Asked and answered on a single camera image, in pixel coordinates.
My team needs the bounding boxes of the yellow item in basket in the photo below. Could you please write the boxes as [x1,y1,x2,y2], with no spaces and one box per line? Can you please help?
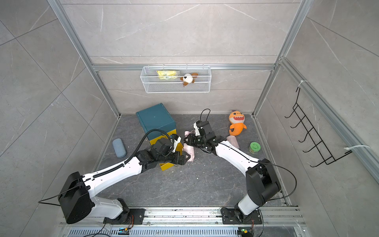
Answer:
[157,70,180,80]

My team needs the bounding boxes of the white wire wall basket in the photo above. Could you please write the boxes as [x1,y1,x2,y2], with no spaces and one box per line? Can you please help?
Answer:
[140,65,212,93]

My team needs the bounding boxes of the blue grey cylinder case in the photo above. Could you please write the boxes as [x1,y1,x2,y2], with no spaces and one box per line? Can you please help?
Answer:
[112,138,127,158]

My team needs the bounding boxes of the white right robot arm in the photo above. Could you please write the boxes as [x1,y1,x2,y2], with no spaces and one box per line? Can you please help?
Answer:
[184,120,281,220]

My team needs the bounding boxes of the black wire wall hook rack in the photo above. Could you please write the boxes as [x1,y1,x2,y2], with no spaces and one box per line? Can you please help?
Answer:
[285,87,352,168]

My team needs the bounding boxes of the pink umbrella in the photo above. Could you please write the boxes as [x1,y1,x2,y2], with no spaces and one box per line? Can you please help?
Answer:
[183,130,195,162]
[227,135,240,149]

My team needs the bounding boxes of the brown white plush dog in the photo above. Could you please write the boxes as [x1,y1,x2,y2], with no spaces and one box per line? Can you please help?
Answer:
[180,73,198,87]

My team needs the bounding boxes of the teal drawer cabinet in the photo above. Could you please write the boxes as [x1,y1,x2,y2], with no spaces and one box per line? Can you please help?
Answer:
[136,103,177,135]

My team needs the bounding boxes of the green lidded round tin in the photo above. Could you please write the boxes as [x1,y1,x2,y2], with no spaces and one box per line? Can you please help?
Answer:
[249,142,261,154]

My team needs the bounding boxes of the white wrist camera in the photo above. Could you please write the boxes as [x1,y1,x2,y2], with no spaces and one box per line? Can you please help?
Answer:
[193,120,202,136]
[171,134,183,153]

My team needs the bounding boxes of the yellow drawer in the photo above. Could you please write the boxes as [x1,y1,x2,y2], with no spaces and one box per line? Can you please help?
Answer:
[158,142,184,171]

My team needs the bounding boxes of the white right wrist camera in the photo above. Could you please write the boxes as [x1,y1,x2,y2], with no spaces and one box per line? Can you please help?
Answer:
[193,120,202,136]

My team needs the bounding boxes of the orange shark plush toy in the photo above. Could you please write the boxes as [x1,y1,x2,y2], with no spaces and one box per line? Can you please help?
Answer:
[229,111,247,136]

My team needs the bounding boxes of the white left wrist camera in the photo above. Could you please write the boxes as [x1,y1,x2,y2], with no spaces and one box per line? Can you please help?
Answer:
[171,134,183,153]

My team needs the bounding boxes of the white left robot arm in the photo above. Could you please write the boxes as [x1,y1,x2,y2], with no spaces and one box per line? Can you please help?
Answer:
[58,138,190,224]

